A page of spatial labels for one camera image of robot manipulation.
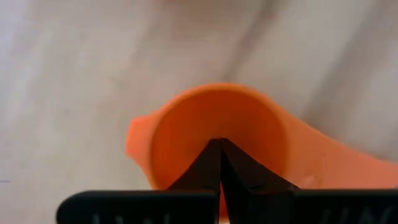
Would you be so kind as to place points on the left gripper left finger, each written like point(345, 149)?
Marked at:
point(155, 208)

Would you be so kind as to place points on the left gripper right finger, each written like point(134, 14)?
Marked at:
point(295, 208)

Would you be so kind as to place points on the orange measuring cup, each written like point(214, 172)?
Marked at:
point(217, 115)

